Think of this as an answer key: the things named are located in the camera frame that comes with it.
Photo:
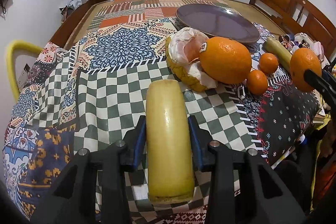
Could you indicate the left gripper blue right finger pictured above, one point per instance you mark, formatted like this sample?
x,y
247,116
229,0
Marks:
x,y
203,159

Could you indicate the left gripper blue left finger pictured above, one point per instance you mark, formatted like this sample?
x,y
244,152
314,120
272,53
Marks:
x,y
135,140

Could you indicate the large navel orange with sticker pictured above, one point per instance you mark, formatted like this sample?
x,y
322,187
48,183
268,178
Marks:
x,y
303,59

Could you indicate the smooth green-yellow sugarcane piece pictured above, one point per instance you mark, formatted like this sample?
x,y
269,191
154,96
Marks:
x,y
169,155

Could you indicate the rough-ended yellow sugarcane piece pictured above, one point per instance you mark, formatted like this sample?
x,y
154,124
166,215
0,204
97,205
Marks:
x,y
273,46

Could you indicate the medium orange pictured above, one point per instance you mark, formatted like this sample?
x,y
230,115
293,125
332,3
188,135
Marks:
x,y
225,60

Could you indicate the small mandarin orange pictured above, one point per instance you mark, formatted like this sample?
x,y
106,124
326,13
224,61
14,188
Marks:
x,y
268,63

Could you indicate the smaller mandarin orange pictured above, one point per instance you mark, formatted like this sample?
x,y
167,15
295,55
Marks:
x,y
257,82

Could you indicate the dark purple round plate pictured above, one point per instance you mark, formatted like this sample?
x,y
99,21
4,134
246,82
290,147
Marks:
x,y
218,21

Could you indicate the wooden bed footboard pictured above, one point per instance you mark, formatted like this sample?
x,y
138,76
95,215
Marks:
x,y
63,33

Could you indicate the clothes heap on footboard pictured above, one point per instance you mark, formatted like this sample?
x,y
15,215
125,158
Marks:
x,y
68,8

